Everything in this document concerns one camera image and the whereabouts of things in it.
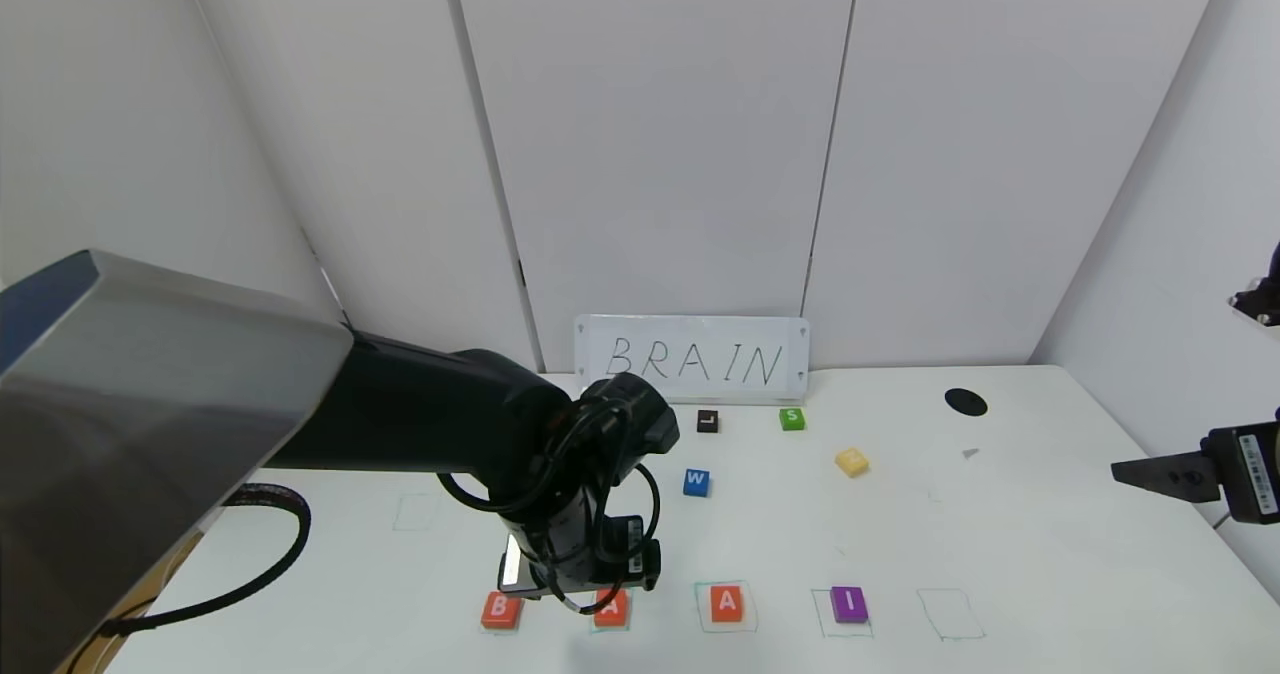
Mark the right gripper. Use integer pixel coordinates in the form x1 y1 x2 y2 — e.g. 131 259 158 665
1110 420 1280 525

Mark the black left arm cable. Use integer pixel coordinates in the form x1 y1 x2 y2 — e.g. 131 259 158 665
100 484 311 640

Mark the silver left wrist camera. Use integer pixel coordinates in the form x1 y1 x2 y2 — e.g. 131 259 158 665
498 534 546 595

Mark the white BRAIN sign board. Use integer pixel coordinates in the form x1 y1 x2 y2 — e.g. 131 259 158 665
575 315 810 402

